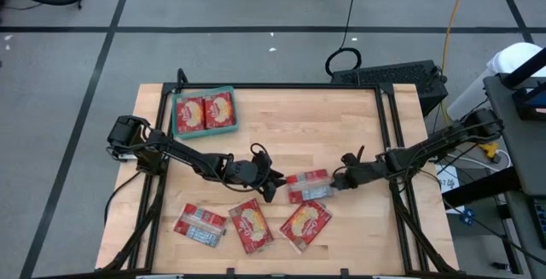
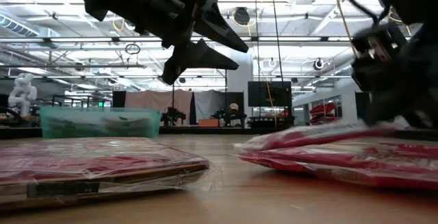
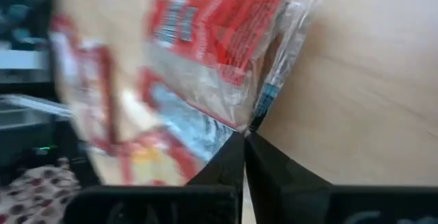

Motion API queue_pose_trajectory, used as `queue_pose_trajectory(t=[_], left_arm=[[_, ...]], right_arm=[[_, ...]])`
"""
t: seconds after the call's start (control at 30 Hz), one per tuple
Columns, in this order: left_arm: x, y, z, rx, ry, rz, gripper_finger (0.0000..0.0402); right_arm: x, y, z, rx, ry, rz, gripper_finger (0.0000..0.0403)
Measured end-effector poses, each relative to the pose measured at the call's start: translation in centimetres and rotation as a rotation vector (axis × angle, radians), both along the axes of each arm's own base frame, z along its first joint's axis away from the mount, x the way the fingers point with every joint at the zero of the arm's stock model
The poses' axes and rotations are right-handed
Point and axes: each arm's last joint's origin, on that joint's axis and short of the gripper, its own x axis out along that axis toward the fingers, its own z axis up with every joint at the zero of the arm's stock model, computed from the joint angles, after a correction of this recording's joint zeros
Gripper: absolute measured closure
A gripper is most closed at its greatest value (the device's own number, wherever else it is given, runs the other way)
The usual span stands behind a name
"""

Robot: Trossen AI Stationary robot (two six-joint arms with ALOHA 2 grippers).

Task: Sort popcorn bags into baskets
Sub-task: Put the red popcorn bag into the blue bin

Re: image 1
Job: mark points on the teal plastic basket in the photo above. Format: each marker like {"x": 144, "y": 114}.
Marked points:
{"x": 205, "y": 133}

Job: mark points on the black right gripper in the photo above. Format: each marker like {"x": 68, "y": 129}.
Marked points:
{"x": 362, "y": 172}

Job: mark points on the yellow power plug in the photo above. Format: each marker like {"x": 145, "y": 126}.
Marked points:
{"x": 489, "y": 150}

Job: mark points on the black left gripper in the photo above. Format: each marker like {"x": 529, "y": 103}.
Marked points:
{"x": 249, "y": 172}

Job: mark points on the red microwave popcorn bag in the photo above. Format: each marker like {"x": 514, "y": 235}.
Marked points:
{"x": 189, "y": 114}
{"x": 307, "y": 185}
{"x": 199, "y": 224}
{"x": 219, "y": 110}
{"x": 305, "y": 224}
{"x": 251, "y": 225}

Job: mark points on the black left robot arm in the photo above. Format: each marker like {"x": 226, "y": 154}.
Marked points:
{"x": 183, "y": 154}

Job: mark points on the white round bin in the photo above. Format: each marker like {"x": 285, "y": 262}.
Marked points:
{"x": 512, "y": 57}

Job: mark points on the black metal table frame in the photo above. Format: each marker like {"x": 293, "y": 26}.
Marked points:
{"x": 273, "y": 85}

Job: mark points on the black blue-lit device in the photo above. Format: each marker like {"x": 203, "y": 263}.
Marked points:
{"x": 529, "y": 104}

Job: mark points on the white paper sheet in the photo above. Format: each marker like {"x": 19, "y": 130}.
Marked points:
{"x": 448, "y": 185}

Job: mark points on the black desk crossbar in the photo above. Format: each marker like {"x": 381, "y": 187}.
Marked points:
{"x": 482, "y": 187}

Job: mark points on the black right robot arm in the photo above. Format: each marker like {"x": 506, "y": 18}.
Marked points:
{"x": 426, "y": 148}

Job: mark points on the black slanted pole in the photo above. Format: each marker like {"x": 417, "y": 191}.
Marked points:
{"x": 526, "y": 68}

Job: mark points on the grey desk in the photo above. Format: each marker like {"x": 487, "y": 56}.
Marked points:
{"x": 524, "y": 151}

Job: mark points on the small blue tag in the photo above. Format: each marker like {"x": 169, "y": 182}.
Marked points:
{"x": 468, "y": 217}

